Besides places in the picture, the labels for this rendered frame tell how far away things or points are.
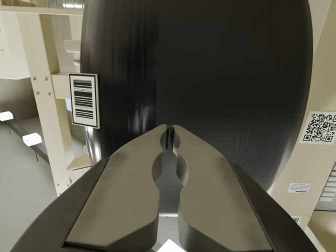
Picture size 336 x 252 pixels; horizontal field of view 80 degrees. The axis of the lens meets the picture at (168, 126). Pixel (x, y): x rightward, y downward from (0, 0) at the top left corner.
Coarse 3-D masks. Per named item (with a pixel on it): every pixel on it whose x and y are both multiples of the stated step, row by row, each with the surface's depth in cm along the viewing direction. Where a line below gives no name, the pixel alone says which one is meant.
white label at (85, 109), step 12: (72, 84) 23; (84, 84) 22; (96, 84) 22; (72, 96) 23; (84, 96) 22; (96, 96) 22; (72, 108) 24; (84, 108) 23; (96, 108) 22; (72, 120) 24; (84, 120) 23; (96, 120) 23
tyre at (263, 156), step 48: (96, 0) 22; (144, 0) 21; (192, 0) 21; (240, 0) 21; (288, 0) 21; (96, 48) 22; (144, 48) 20; (192, 48) 20; (240, 48) 21; (288, 48) 21; (144, 96) 21; (192, 96) 21; (240, 96) 21; (288, 96) 22; (96, 144) 25; (240, 144) 23; (288, 144) 25
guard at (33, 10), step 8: (0, 0) 69; (64, 0) 70; (0, 8) 70; (8, 8) 70; (16, 8) 70; (24, 8) 70; (32, 8) 70; (40, 8) 70; (48, 8) 70; (56, 8) 70; (64, 8) 70
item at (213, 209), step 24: (192, 144) 11; (192, 168) 9; (216, 168) 9; (192, 192) 8; (216, 192) 8; (240, 192) 8; (192, 216) 7; (216, 216) 7; (240, 216) 7; (192, 240) 7; (216, 240) 6; (240, 240) 6; (264, 240) 6
